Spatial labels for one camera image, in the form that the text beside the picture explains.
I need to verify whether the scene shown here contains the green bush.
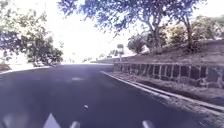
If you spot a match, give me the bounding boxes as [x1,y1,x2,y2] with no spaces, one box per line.
[126,33,148,55]

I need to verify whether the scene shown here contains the bare earth slope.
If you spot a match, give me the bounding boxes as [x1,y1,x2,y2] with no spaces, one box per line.
[89,39,224,66]

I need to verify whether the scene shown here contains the grey asphalt road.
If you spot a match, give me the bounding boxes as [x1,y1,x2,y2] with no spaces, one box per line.
[0,63,224,128]

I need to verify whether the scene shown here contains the tree with dark trunk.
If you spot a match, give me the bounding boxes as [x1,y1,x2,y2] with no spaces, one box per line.
[159,0,210,53]
[58,0,172,52]

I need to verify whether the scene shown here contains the robot's own part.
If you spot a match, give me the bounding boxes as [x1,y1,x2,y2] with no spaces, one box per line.
[142,119,155,128]
[69,120,81,128]

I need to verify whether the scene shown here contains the bare dirt verge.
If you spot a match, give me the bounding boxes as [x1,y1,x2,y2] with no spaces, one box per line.
[111,71,224,108]

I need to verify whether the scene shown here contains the stone retaining wall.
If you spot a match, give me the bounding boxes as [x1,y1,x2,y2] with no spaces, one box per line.
[113,61,224,90]

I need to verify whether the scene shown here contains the group of leafy trees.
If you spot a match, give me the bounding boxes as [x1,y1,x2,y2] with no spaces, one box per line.
[0,0,65,67]

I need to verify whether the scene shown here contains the trees on slope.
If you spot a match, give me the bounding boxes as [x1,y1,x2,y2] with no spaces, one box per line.
[168,14,224,46]

